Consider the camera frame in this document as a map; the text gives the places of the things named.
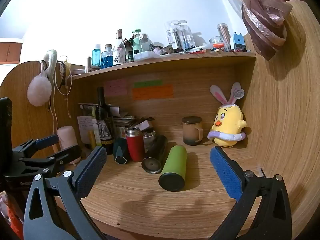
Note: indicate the silver cylinder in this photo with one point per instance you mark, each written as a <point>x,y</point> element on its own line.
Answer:
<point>88,63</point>

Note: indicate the blue pencil sharpener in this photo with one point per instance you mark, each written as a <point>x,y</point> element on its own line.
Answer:
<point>238,42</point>

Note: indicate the green cup with black base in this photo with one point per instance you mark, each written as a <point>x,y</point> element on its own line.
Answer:
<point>175,166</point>

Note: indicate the wooden wall cabinet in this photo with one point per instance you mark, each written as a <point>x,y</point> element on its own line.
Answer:
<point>10,52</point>

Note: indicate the yellow tube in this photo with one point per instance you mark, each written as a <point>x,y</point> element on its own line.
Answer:
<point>92,140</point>

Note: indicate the red thermos flask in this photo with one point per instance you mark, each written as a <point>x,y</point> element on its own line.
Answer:
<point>135,146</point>

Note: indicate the white fluffy earmuffs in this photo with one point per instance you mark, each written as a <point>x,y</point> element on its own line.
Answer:
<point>39,91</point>

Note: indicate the mauve curtain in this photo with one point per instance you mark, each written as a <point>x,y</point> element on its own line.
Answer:
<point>262,27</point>

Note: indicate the pink cylinder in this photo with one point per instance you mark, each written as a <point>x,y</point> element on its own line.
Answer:
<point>66,136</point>

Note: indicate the brown headbands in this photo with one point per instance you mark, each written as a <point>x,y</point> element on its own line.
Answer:
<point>63,72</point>

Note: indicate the clear corked glass bottle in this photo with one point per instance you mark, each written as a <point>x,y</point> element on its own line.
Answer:
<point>119,55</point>

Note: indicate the pile of papers and booklets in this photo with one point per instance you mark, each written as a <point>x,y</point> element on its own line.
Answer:
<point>130,121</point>

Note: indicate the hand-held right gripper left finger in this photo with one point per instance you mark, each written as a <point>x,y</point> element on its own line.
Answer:
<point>92,171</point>

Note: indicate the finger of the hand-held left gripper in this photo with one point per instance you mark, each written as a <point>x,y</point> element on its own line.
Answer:
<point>71,153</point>
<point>46,140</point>

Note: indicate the brown lidded ceramic mug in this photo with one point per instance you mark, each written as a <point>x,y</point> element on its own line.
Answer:
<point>190,132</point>

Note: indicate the clear blister pack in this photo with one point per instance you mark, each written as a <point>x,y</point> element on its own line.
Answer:
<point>178,36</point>

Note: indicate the white plastic tray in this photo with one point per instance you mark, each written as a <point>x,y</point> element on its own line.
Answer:
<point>145,55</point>

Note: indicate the dark green hexagonal cup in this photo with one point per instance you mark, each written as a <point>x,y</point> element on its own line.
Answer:
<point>120,151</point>

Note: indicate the dark wine bottle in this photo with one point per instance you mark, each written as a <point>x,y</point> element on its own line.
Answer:
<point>103,120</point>

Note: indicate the yellow chick plush toy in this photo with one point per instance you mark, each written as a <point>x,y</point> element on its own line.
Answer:
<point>226,127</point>

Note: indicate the wooden desk hutch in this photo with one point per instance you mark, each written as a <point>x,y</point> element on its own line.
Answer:
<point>277,110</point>

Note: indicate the orange sticky note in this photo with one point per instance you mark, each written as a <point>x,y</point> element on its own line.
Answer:
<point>153,92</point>

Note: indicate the white handwritten note paper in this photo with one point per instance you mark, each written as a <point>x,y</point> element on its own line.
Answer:
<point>83,127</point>

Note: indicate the blue liquid plastic bottle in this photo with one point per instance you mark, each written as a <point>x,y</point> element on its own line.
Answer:
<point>96,57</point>

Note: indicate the green spray bottle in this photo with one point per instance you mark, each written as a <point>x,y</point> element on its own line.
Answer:
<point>136,43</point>

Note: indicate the black tumbler cup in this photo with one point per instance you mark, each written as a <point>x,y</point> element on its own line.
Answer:
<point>157,152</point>

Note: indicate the round glass jar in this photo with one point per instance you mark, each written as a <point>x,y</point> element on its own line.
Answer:
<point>215,43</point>

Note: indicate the green sticky note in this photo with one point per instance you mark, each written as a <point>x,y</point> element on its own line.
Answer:
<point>148,83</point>

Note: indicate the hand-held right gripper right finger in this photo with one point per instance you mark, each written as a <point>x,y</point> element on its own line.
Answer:
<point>225,173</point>

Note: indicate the glass bottle with blue beads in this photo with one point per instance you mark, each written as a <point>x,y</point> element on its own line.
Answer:
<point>107,59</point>

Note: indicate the pink sticky note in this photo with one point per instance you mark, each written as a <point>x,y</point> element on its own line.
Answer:
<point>115,88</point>

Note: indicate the clear tube container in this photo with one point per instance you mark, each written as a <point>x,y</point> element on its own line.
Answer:
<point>224,36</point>

